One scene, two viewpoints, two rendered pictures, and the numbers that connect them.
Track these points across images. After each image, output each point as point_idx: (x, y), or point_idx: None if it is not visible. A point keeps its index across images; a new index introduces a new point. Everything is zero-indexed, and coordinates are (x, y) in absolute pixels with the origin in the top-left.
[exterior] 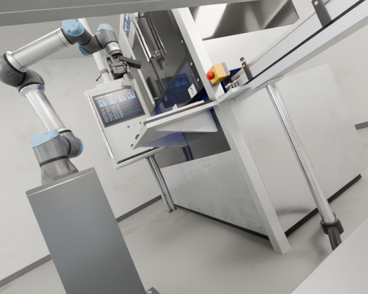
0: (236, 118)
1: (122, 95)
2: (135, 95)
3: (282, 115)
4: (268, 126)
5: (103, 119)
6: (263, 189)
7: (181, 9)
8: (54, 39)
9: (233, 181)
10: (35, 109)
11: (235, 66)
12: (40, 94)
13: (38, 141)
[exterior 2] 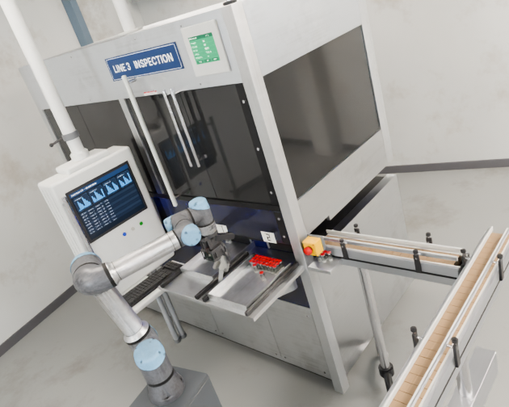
0: (320, 279)
1: (112, 181)
2: (132, 178)
3: (367, 291)
4: (343, 276)
5: (87, 231)
6: (334, 342)
7: (281, 167)
8: (170, 250)
9: (302, 330)
10: (113, 311)
11: (322, 218)
12: (114, 289)
13: (155, 364)
